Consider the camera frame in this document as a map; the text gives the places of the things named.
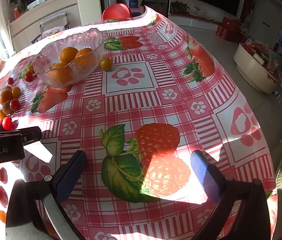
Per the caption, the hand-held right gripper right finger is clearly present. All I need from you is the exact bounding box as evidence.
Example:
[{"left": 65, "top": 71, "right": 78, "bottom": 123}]
[{"left": 190, "top": 150, "right": 279, "bottom": 240}]

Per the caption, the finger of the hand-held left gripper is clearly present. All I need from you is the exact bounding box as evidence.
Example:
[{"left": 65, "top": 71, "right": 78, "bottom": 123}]
[{"left": 0, "top": 126, "right": 42, "bottom": 143}]

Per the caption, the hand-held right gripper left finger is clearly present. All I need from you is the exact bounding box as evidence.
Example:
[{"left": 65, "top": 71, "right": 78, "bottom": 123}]
[{"left": 5, "top": 150, "right": 88, "bottom": 240}]

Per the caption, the clear glass bowl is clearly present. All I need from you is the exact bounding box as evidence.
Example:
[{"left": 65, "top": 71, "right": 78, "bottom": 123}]
[{"left": 33, "top": 27, "right": 105, "bottom": 88}]

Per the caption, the green-brown round fruit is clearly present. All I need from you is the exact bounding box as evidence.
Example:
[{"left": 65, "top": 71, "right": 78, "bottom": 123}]
[{"left": 2, "top": 101, "right": 13, "bottom": 115}]

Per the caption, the orange mandarin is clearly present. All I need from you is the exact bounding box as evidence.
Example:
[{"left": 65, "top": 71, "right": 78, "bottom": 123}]
[{"left": 0, "top": 88, "right": 13, "bottom": 105}]

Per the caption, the orange kumquat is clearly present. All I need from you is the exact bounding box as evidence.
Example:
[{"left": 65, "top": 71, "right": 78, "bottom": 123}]
[
  {"left": 48, "top": 62, "right": 75, "bottom": 85},
  {"left": 74, "top": 47, "right": 95, "bottom": 67},
  {"left": 60, "top": 46, "right": 79, "bottom": 63}
]

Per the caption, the red checkered fruit-print tablecloth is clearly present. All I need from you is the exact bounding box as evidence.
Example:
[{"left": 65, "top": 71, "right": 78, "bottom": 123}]
[{"left": 0, "top": 5, "right": 279, "bottom": 240}]

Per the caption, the white cabinet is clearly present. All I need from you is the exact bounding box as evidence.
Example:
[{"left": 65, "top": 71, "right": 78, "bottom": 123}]
[{"left": 6, "top": 0, "right": 81, "bottom": 53}]

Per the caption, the printed seat cushion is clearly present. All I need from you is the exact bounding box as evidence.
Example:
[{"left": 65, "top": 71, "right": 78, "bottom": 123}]
[{"left": 42, "top": 27, "right": 66, "bottom": 39}]

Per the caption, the metal folding chair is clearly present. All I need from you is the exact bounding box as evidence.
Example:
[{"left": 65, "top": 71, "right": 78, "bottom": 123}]
[{"left": 32, "top": 12, "right": 71, "bottom": 44}]

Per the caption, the round white coffee table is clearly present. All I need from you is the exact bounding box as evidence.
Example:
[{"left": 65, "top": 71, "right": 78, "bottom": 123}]
[{"left": 233, "top": 42, "right": 281, "bottom": 94}]

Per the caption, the potted plant in orange pot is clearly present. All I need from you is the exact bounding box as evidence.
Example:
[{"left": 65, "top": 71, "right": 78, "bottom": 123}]
[{"left": 13, "top": 1, "right": 30, "bottom": 19}]

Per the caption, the pile of snack packets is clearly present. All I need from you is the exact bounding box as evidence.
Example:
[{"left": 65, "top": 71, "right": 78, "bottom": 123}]
[{"left": 241, "top": 37, "right": 282, "bottom": 73}]

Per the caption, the red carton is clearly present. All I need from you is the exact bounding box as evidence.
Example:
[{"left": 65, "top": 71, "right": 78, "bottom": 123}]
[
  {"left": 222, "top": 17, "right": 239, "bottom": 30},
  {"left": 216, "top": 25, "right": 247, "bottom": 43}
]

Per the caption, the red plastic chair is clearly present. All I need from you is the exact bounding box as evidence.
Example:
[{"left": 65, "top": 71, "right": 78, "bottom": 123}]
[{"left": 102, "top": 3, "right": 132, "bottom": 20}]

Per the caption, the white television stand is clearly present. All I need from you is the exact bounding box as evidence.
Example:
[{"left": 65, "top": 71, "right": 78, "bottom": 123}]
[{"left": 168, "top": 14, "right": 221, "bottom": 32}]

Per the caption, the green houseplant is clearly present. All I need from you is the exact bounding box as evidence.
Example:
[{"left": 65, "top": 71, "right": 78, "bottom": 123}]
[{"left": 169, "top": 1, "right": 191, "bottom": 15}]

